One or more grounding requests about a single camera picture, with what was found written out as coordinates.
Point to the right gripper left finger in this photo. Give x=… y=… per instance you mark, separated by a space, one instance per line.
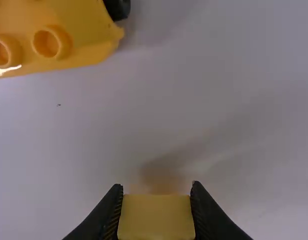
x=104 y=215

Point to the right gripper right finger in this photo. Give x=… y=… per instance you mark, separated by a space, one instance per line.
x=209 y=215

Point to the yellow toy brick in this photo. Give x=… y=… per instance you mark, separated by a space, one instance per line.
x=156 y=217

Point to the yellow toy car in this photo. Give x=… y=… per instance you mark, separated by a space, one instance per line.
x=81 y=25

